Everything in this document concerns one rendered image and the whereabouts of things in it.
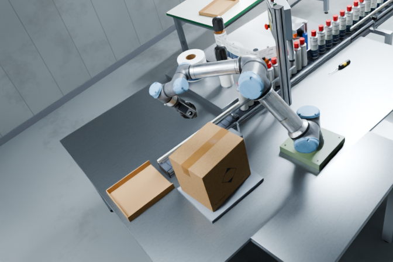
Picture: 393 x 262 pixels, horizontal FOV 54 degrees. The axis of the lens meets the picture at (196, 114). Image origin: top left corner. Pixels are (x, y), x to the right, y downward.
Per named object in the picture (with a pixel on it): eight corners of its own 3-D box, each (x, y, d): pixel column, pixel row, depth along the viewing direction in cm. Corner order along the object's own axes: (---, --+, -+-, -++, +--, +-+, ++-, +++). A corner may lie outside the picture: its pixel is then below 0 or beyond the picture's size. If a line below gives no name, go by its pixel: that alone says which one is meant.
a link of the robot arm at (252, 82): (324, 130, 193) (256, 55, 175) (324, 151, 182) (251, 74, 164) (304, 138, 200) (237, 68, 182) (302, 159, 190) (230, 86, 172)
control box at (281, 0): (286, 25, 225) (283, -5, 213) (293, 39, 212) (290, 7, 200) (269, 28, 226) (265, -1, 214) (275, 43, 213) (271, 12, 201)
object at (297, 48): (297, 65, 261) (296, 39, 248) (303, 68, 258) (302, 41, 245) (292, 69, 259) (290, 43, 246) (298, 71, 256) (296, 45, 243)
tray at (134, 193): (150, 164, 229) (148, 159, 227) (175, 188, 211) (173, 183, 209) (108, 195, 219) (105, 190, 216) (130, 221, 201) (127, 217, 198)
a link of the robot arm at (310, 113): (321, 120, 205) (320, 101, 197) (320, 138, 196) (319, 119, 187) (297, 120, 209) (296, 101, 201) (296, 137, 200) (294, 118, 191)
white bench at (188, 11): (283, 2, 523) (279, -59, 472) (334, 11, 474) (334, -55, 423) (185, 75, 443) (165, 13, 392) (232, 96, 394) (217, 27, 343)
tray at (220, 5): (220, -2, 388) (219, -5, 385) (239, 1, 373) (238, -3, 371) (199, 14, 371) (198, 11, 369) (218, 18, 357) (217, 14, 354)
